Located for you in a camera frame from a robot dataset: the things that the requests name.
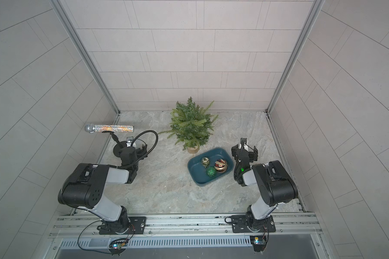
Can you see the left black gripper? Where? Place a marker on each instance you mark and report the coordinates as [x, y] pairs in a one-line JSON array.
[[117, 144]]

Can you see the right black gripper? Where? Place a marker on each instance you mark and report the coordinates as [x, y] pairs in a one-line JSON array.
[[243, 151]]

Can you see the red gold striped ornament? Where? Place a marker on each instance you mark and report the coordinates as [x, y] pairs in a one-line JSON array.
[[221, 165]]

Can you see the gold ball ornament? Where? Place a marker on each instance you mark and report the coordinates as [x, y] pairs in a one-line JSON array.
[[205, 162]]

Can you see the green glitter ball ornament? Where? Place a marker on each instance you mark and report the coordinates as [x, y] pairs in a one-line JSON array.
[[211, 172]]

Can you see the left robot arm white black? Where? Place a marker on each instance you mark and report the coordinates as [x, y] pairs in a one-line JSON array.
[[84, 189]]

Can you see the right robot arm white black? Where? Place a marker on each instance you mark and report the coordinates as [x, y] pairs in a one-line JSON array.
[[274, 183]]

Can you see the small green christmas tree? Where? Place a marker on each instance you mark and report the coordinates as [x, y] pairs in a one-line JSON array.
[[191, 124]]

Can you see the glitter microphone on stand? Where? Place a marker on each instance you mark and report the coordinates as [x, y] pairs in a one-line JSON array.
[[112, 130]]

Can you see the teal plastic tray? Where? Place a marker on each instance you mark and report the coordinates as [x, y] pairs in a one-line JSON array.
[[198, 171]]

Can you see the right circuit board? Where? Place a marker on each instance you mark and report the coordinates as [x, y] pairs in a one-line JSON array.
[[259, 243]]

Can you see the right corner aluminium profile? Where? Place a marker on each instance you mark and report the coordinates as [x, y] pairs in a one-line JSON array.
[[312, 16]]

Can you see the corner aluminium profile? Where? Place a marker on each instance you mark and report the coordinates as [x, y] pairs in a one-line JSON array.
[[64, 19], [312, 16]]

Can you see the left corner aluminium profile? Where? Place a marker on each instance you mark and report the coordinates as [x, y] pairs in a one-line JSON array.
[[64, 19]]

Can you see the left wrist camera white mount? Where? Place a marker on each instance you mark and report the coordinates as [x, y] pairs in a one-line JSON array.
[[129, 141]]

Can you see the left circuit board with wires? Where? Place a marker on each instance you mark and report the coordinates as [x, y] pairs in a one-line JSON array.
[[116, 247]]

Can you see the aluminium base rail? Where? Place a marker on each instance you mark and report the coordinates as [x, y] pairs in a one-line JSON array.
[[157, 225]]

